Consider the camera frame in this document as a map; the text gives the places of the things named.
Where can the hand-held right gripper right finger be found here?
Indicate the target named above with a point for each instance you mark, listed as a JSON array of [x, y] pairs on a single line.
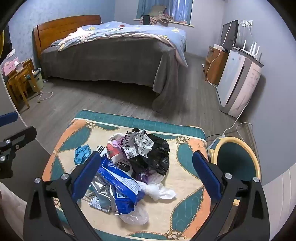
[[205, 177]]

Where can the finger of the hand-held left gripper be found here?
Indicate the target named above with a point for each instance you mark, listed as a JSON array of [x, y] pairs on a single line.
[[22, 136], [8, 119]]

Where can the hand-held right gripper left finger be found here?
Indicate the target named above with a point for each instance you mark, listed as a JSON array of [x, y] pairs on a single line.
[[85, 177]]

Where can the blue face mask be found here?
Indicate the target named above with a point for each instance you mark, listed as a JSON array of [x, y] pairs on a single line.
[[82, 154]]

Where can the teal bin with yellow rim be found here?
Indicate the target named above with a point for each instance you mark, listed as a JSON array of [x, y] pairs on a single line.
[[235, 160]]

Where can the purple plastic packaging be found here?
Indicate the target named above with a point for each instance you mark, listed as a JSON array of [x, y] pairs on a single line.
[[142, 176]]

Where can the silver foil packet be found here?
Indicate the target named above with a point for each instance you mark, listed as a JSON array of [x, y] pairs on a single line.
[[101, 187]]

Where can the printed teal and orange mat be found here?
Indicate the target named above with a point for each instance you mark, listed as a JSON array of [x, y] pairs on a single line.
[[175, 185]]

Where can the blue snack packet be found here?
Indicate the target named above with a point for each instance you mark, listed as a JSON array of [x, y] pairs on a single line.
[[120, 185]]

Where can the white power strip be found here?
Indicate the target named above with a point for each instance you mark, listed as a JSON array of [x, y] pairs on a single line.
[[216, 140]]

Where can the white and red packet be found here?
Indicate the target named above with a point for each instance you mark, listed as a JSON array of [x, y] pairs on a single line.
[[115, 151]]

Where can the wooden nightstand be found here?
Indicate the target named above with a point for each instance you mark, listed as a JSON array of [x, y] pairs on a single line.
[[22, 77]]

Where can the pale green waste bin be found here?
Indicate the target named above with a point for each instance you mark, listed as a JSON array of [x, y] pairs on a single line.
[[37, 81]]

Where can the white tissue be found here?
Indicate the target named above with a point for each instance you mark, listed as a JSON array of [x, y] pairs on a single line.
[[159, 191]]

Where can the pink box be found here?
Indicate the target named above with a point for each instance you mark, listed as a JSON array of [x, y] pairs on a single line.
[[10, 68]]

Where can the black plastic bag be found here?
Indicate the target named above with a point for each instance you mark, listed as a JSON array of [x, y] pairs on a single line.
[[155, 160]]

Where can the clear plastic bag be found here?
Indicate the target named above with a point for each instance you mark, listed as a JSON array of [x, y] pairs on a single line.
[[136, 216]]

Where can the crumpled white label paper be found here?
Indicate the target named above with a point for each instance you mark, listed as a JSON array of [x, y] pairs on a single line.
[[143, 143]]

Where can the dark hanging clothes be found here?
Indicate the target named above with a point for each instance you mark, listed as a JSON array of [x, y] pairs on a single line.
[[5, 46]]

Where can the white door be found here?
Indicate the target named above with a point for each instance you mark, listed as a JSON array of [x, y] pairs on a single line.
[[279, 185]]

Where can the white air purifier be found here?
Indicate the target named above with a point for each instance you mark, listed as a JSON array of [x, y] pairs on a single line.
[[233, 81]]

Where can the wooden bed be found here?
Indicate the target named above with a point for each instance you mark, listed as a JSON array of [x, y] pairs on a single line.
[[57, 26]]

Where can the wooden cabinet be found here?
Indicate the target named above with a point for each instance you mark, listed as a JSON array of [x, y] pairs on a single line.
[[219, 67]]

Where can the white router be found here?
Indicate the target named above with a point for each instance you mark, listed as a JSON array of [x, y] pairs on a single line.
[[252, 49]]

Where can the black monitor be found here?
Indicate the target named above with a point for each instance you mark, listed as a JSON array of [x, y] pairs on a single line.
[[229, 34]]

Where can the plaid cloth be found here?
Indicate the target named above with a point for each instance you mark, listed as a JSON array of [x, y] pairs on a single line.
[[161, 18]]

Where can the black cylindrical object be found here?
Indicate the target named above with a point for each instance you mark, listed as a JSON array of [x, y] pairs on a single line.
[[145, 20]]

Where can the blue curtain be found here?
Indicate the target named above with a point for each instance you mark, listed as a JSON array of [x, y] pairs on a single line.
[[180, 9]]

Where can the olive pillow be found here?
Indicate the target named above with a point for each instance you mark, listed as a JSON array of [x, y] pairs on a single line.
[[157, 10]]

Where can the white wall socket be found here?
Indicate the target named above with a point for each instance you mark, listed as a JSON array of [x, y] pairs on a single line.
[[246, 23]]

